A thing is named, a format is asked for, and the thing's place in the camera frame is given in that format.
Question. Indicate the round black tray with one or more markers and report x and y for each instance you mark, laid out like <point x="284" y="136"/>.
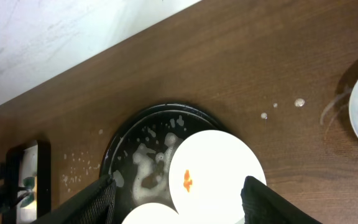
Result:
<point x="140" y="152"/>

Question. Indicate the black rectangular soap tray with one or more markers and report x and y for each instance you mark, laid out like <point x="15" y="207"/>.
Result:
<point x="32" y="159"/>

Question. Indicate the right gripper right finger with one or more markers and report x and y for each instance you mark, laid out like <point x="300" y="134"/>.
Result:
<point x="262" y="205"/>

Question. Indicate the white plate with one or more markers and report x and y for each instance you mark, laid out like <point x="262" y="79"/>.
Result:
<point x="207" y="174"/>

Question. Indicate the green yellow sponge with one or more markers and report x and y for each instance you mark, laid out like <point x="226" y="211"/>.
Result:
<point x="29" y="196"/>

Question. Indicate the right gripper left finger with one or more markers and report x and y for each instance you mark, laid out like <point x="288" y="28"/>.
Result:
<point x="94" y="204"/>

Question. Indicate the pink-white plate front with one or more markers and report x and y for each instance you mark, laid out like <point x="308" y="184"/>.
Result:
<point x="152" y="213"/>

